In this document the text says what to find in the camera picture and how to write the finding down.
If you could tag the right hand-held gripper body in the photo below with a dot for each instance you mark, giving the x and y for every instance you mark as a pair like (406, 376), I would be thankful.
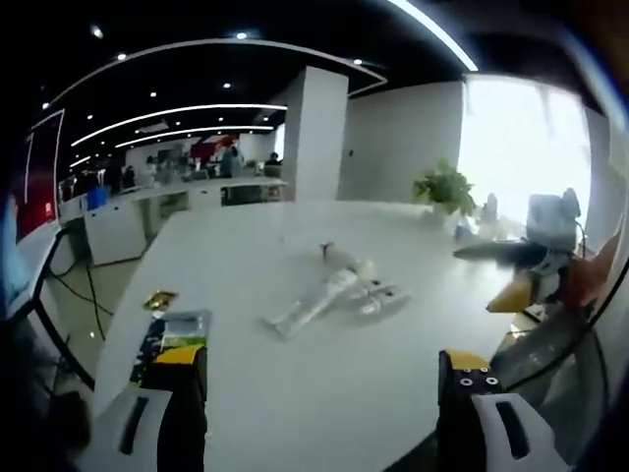
(550, 221)

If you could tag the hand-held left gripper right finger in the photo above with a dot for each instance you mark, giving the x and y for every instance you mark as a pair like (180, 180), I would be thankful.
(491, 432)

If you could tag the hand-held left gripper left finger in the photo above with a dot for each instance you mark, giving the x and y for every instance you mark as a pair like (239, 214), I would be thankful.
(147, 423)

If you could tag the clear skincare pack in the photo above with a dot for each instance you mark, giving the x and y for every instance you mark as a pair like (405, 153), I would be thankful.
(376, 299)

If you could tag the small cream skincare jar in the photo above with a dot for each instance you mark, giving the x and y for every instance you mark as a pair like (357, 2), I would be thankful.
(366, 271)

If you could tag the white skincare bottle dark cap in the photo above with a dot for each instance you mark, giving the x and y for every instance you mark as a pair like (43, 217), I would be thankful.
(339, 255)

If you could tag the clear plastic packets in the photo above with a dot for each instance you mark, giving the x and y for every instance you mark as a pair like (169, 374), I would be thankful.
(314, 305)

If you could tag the orange cloth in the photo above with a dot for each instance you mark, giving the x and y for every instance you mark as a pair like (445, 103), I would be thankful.
(589, 275)

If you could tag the green potted plant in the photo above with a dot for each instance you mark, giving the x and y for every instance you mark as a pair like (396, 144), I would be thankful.
(444, 187)

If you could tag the yellow snack packet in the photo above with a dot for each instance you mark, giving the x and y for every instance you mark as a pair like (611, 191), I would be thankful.
(160, 299)

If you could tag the white counter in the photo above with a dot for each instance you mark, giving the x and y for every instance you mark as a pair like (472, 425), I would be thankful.
(123, 221)

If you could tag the computer monitor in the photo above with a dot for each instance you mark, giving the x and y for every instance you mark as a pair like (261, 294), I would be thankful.
(14, 255)

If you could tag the blue box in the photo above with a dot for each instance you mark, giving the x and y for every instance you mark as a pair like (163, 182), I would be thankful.
(97, 199)

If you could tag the red wall poster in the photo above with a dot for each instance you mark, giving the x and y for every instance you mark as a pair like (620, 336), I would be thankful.
(41, 172)

